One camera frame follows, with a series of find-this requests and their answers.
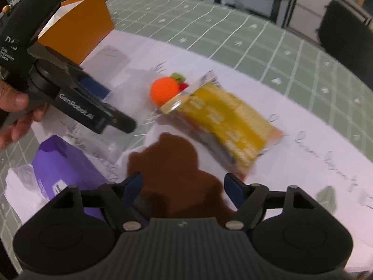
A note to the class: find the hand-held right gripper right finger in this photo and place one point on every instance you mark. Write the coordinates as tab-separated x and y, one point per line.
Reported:
233	188

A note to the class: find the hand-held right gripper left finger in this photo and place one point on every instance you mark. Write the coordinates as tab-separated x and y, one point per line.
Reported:
132	186

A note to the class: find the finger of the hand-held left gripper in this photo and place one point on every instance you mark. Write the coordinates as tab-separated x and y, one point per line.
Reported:
94	89
122	124

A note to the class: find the brown plush toy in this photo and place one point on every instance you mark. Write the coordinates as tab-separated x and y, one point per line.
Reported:
180	175

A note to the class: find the orange knitted toy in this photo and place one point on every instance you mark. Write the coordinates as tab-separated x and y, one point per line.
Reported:
163	92

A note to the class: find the orange cardboard box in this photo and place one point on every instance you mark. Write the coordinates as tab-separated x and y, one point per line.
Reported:
81	29

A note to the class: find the yellow snack packet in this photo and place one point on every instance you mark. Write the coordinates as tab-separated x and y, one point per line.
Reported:
230	122

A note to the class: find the person's left hand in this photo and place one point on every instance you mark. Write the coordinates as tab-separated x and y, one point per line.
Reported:
14	100

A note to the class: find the clear plastic bag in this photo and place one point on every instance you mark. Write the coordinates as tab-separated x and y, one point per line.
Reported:
134	105

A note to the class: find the purple box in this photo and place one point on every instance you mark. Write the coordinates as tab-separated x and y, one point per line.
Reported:
72	163

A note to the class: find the white paper sheet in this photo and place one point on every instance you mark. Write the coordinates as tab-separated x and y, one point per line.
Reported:
306	151

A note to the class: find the white crumpled paper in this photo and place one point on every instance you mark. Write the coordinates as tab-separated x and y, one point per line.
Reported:
20	186

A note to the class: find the green grid tablecloth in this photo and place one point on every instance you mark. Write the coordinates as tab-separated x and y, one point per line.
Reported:
233	35

